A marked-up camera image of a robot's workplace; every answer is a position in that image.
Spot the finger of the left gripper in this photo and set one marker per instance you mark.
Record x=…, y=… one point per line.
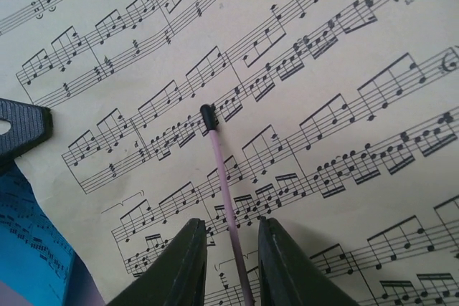
x=30, y=125

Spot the blue sheet music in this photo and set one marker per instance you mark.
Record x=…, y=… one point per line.
x=36, y=260

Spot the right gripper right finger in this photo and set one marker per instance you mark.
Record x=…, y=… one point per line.
x=287, y=276

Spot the pink music stand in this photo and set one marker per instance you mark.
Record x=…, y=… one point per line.
x=210, y=122

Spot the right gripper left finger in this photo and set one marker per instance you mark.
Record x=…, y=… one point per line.
x=178, y=275

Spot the yellow sheet music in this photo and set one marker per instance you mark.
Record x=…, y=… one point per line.
x=337, y=117

